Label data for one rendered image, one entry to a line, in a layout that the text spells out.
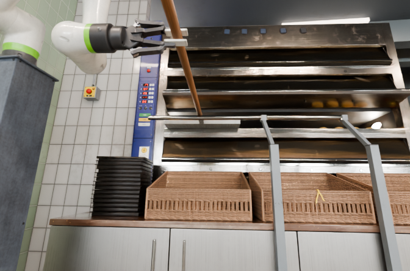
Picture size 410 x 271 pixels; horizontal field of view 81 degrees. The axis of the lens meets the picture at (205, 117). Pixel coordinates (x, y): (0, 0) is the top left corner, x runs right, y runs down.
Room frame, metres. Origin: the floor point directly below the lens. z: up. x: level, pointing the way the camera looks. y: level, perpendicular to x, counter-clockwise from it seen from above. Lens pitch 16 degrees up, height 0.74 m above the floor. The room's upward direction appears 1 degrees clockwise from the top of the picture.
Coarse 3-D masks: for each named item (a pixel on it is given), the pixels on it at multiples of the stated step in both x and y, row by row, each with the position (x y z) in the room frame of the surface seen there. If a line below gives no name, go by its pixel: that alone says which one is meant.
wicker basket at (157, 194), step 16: (160, 176) 1.60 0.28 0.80; (192, 176) 1.77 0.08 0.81; (208, 176) 1.76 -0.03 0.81; (224, 176) 1.76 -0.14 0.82; (240, 176) 1.75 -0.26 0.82; (160, 192) 1.33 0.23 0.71; (176, 192) 1.32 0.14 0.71; (192, 192) 1.32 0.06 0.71; (208, 192) 1.31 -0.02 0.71; (224, 192) 1.30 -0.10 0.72; (240, 192) 1.30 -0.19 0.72; (160, 208) 1.65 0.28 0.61; (176, 208) 1.32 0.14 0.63; (192, 208) 1.32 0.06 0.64; (208, 208) 1.71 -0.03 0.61; (224, 208) 1.70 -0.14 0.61; (240, 208) 1.30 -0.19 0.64
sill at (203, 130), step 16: (176, 128) 1.82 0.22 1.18; (192, 128) 1.81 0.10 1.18; (208, 128) 1.81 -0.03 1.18; (224, 128) 1.80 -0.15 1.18; (240, 128) 1.79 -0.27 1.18; (256, 128) 1.79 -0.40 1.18; (272, 128) 1.78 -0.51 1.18; (288, 128) 1.77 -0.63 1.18; (304, 128) 1.77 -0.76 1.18; (320, 128) 1.76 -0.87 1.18; (336, 128) 1.75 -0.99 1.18; (368, 128) 1.74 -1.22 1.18
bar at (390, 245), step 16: (352, 128) 1.31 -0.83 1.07; (272, 144) 1.19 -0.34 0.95; (368, 144) 1.19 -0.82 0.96; (272, 160) 1.19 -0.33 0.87; (368, 160) 1.20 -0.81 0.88; (272, 176) 1.19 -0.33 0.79; (272, 192) 1.21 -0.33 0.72; (384, 192) 1.16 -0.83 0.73; (384, 208) 1.16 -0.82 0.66; (384, 224) 1.16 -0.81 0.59; (384, 240) 1.18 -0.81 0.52
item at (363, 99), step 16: (176, 96) 1.69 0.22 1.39; (208, 96) 1.68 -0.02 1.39; (224, 96) 1.68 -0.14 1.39; (240, 96) 1.67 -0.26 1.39; (256, 96) 1.67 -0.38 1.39; (272, 96) 1.66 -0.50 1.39; (288, 96) 1.66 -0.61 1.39; (304, 96) 1.65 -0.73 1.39; (320, 96) 1.65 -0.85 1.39; (336, 96) 1.64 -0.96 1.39; (352, 96) 1.64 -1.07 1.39; (368, 96) 1.63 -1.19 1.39; (384, 96) 1.63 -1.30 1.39; (400, 96) 1.62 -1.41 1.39
